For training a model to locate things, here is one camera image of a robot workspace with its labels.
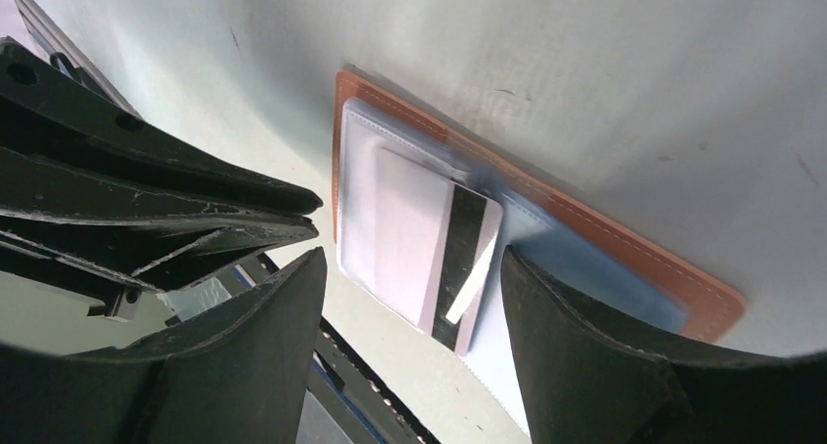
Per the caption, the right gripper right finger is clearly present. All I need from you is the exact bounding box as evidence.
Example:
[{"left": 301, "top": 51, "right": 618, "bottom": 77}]
[{"left": 501, "top": 248, "right": 826, "bottom": 443}]

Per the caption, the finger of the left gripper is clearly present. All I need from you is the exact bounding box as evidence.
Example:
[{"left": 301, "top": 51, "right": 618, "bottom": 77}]
[
  {"left": 1, "top": 37, "right": 322, "bottom": 216},
  {"left": 1, "top": 149, "right": 318, "bottom": 292}
]

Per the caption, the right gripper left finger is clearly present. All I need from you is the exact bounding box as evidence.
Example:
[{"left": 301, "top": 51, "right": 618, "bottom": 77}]
[{"left": 1, "top": 248, "right": 328, "bottom": 443}]

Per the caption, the brown leather card holder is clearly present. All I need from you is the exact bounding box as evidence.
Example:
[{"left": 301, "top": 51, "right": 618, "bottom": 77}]
[{"left": 331, "top": 68, "right": 747, "bottom": 345}]

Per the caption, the white card black stripe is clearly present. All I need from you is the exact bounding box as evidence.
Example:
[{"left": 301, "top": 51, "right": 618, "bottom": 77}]
[{"left": 373, "top": 149, "right": 503, "bottom": 356}]

